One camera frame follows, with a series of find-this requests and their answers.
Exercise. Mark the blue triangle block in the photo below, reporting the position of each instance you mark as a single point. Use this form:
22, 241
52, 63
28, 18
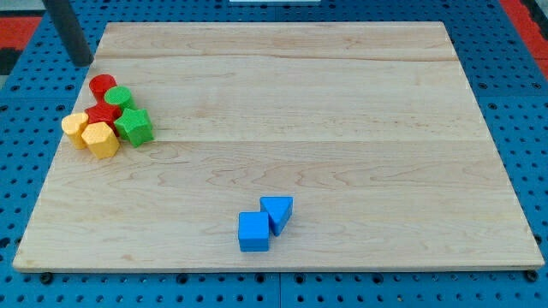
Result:
279, 210

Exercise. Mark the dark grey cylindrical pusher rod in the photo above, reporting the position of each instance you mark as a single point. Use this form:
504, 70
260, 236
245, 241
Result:
69, 31

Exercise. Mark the blue cube block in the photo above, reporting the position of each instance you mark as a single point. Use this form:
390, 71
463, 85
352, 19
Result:
253, 231

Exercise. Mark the yellow heart block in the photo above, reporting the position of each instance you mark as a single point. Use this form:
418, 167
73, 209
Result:
73, 126

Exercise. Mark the green cylinder block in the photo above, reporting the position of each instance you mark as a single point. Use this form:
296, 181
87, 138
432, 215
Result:
120, 96

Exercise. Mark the red cylinder block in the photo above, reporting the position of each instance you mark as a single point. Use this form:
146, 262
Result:
100, 84

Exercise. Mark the yellow hexagon block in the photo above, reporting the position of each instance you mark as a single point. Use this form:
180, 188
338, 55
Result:
101, 140

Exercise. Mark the green star block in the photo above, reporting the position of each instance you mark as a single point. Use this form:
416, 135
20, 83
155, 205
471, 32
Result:
135, 126

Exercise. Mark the red star block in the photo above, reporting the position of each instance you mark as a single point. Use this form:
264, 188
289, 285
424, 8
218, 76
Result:
104, 112

